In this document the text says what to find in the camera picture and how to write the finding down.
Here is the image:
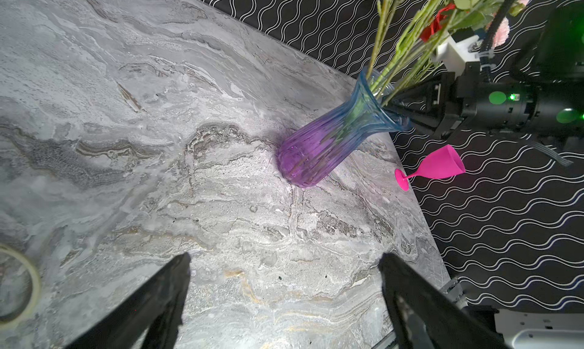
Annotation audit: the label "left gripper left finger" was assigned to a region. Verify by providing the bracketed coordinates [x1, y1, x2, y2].
[68, 253, 191, 348]

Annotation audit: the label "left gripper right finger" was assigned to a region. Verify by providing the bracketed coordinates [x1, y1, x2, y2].
[378, 253, 506, 348]

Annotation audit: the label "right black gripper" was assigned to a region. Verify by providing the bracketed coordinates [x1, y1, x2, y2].
[387, 61, 534, 139]

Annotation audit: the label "red pink rose stem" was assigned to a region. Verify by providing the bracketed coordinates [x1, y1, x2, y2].
[378, 0, 512, 99]

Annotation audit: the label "purple blue glass vase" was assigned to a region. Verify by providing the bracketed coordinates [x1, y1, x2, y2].
[276, 71, 411, 188]

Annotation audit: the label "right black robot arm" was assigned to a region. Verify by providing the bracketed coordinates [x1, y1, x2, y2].
[384, 0, 583, 143]

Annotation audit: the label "magenta plastic goblet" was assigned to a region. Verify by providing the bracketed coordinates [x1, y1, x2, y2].
[395, 145, 466, 191]

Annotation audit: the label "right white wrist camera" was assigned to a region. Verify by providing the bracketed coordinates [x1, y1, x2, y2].
[430, 35, 482, 77]

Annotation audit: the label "beige handled scissors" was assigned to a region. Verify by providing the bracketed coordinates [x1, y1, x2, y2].
[1, 243, 42, 330]

